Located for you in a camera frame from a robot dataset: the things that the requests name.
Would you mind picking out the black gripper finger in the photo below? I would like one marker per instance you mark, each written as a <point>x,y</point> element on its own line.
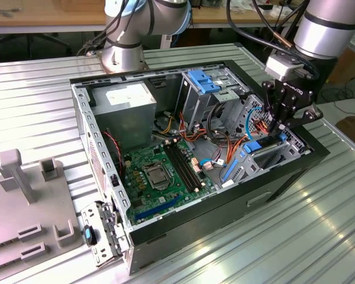
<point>269,100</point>
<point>313,114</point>

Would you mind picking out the hard disk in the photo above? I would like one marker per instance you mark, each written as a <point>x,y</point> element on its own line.
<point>251,147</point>

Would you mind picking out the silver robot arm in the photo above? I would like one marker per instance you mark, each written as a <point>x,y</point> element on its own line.
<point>322,32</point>

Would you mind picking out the grey disk bay cage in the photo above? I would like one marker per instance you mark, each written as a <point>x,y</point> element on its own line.
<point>241,165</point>

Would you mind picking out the blue drive latch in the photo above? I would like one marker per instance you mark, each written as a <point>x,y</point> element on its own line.
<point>199,78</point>

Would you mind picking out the grey optical drive cage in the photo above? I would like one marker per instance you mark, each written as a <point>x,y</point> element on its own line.
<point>192,100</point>

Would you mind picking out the black white tripod leg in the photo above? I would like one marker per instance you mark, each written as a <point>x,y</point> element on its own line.
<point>301,9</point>

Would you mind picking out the peach board connector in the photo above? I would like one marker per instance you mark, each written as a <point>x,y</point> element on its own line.
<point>208,166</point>

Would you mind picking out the black RAM slot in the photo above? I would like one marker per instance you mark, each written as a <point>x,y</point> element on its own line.
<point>193,164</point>
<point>177,169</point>
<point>182,168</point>
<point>189,166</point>

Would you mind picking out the black PC case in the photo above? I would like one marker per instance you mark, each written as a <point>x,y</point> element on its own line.
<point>225,216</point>

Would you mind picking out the silver CPU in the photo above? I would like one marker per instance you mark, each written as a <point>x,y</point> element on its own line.
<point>156,177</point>

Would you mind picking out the grey power supply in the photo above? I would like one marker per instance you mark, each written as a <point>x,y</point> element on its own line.
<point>127,118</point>

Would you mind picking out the CPU socket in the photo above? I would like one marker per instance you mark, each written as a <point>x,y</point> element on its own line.
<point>145,177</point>

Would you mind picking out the blue expansion slot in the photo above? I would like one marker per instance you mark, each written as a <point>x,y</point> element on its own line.
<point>159,207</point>

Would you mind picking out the green motherboard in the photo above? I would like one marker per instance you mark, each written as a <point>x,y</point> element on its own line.
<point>145,201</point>

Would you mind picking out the black blue latch clip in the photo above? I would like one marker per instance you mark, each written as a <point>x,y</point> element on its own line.
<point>89,235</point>

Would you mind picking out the wooden desk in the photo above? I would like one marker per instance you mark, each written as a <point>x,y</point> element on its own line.
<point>32,17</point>

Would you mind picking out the grey parts rack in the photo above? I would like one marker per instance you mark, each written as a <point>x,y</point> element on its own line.
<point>14,213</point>

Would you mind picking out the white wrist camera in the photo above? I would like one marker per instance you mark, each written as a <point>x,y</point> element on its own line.
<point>279,66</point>

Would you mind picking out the grey slot retention bracket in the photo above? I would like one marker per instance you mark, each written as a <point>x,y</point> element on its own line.
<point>121,233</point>

